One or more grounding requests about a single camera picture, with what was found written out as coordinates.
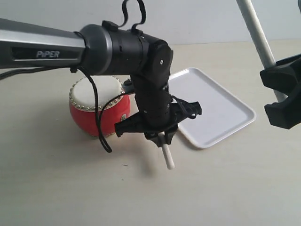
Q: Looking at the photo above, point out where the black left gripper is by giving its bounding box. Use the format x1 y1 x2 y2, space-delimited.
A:
115 71 202 148

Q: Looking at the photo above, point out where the white drumstick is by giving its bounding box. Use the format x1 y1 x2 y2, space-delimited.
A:
236 0 289 103
159 132 175 170

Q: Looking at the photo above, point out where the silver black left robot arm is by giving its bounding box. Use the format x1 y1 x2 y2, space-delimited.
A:
0 19 202 147

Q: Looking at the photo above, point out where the small red drum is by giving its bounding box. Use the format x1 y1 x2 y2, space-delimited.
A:
69 76 130 137

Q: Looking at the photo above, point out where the white rectangular plastic tray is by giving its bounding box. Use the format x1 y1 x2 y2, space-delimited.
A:
169 67 256 149

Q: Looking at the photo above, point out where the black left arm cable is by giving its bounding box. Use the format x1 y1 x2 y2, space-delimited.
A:
0 0 148 153

